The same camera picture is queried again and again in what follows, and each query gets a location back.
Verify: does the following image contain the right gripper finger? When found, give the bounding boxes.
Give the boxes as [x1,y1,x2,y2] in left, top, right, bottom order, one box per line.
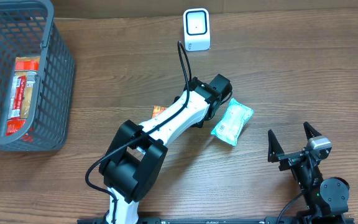
[303,121,321,140]
[268,129,285,162]

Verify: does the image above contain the teal wet wipes pack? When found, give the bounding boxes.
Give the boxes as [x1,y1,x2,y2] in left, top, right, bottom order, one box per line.
[211,98,254,146]

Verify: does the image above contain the orange tissue pack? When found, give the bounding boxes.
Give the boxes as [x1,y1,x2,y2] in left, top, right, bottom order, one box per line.
[152,106,167,118]

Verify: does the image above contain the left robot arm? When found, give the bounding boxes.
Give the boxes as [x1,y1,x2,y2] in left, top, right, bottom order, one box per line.
[99,74,232,223]

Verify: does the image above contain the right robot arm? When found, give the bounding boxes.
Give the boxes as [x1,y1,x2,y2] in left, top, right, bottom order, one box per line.
[268,121,354,223]

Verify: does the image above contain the white barcode scanner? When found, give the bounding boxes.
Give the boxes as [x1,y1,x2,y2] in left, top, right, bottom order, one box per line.
[183,8,211,52]

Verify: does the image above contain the red snack packet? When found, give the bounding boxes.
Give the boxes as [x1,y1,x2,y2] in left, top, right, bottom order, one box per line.
[6,68,27,136]

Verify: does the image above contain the grey plastic mesh basket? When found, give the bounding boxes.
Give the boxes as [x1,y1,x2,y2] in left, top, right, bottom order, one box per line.
[0,0,75,151]

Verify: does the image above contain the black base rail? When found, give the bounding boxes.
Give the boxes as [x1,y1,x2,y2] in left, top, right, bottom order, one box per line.
[77,217,355,224]

